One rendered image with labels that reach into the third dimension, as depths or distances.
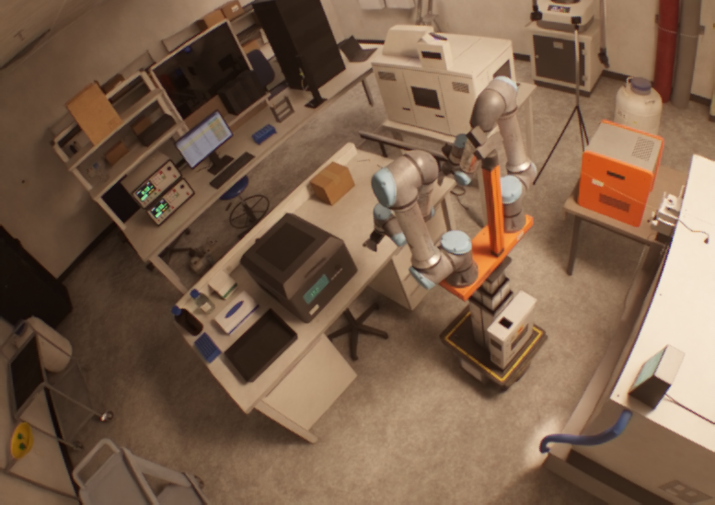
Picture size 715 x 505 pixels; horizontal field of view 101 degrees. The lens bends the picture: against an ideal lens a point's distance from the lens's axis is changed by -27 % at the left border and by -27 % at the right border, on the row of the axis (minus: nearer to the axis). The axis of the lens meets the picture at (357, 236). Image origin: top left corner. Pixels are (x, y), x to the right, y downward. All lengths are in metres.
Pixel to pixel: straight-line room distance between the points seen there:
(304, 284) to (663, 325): 1.53
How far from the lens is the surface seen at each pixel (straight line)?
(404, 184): 1.27
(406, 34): 3.00
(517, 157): 1.78
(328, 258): 2.00
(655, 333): 1.35
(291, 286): 1.95
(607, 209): 2.57
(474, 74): 2.52
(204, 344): 2.38
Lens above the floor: 2.57
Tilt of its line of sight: 45 degrees down
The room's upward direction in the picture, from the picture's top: 25 degrees counter-clockwise
